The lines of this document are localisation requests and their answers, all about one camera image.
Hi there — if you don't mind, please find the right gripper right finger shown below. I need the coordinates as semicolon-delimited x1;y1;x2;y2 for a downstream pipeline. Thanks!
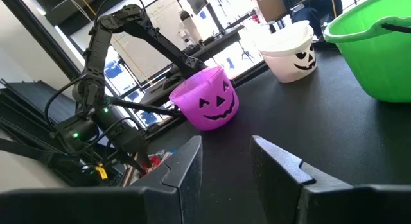
249;135;411;224

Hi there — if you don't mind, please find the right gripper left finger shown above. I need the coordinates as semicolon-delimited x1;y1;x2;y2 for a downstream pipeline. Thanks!
0;135;204;224

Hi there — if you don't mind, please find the Hershey's white blue candy bar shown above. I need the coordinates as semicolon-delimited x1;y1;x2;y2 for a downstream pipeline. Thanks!
157;149;177;162

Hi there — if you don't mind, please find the red candy packet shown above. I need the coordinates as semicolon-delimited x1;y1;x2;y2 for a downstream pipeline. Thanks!
141;155;161;173

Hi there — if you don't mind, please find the yellow tag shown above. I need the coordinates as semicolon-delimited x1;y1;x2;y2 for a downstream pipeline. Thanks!
95;166;109;180

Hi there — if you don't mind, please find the black table mat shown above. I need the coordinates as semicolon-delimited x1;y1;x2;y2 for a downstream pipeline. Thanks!
146;47;411;224

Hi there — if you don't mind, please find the white board panel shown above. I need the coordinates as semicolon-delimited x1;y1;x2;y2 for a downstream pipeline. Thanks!
109;0;193;85

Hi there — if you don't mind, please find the purple pumpkin face bucket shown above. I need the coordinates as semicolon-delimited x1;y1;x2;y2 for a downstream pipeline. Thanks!
169;65;240;132

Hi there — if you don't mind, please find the black folded panel stack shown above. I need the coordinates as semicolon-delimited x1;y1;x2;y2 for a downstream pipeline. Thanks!
0;79;78;141

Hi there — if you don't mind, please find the white pumpkin face bucket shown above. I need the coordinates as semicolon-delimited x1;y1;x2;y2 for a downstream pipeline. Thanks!
256;20;318;83

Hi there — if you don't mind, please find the green plastic bucket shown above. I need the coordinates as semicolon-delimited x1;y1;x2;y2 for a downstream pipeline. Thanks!
323;0;411;103

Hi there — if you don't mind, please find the person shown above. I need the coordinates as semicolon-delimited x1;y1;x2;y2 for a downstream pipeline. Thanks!
290;0;344;37

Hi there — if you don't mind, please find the brown cardboard box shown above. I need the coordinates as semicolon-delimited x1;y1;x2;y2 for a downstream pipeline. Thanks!
252;0;290;23

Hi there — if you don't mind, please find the black rig frame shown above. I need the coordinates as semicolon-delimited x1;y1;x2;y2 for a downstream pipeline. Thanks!
0;0;270;154

